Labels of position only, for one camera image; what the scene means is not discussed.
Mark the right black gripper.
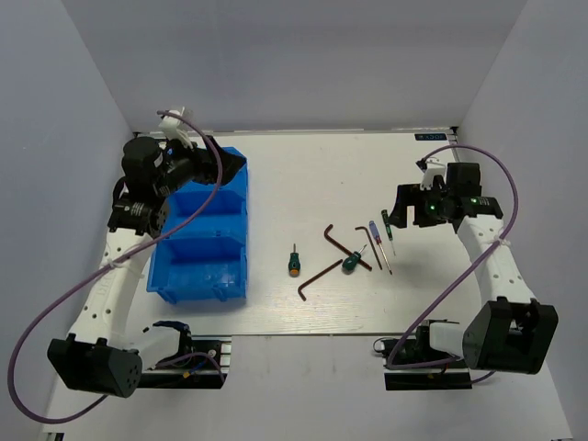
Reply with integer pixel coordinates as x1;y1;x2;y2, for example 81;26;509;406
387;182;453;229

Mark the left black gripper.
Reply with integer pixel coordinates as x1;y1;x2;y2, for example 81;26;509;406
154;131;246;198

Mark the green black precision screwdriver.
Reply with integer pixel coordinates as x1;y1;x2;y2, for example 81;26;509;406
381;209;397;257

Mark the blue red precision screwdriver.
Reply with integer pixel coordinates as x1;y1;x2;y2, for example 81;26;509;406
368;220;392;275

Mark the thin brown hex key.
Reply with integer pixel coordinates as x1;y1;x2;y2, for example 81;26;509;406
355;226;383;270

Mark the large brown hex key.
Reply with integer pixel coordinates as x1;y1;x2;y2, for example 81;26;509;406
323;224;373;271

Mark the green stubby screwdriver orange cap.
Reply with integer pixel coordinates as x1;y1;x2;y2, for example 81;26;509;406
288;244;300;277

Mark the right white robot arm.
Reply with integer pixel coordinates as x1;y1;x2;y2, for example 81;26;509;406
386;158;559;375

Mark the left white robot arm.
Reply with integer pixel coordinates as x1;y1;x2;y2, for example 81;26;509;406
47;137;246;398

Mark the right blue logo sticker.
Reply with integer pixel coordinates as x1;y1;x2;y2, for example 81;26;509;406
414;133;447;141

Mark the blue three-compartment bin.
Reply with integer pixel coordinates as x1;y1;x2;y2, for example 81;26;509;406
146;165;248;304

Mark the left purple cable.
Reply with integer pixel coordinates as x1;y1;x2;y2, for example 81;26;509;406
6;108;227;424

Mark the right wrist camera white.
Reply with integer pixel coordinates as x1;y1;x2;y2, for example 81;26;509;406
416;156;447;190

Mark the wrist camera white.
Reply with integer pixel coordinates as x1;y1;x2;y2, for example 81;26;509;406
159;107;193;150
416;156;447;190

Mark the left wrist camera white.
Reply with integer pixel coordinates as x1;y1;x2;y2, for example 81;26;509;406
159;107;193;150

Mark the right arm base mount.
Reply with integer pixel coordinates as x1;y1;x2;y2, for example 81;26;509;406
372;321;473;391

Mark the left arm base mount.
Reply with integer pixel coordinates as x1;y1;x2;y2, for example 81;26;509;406
138;337;232;390

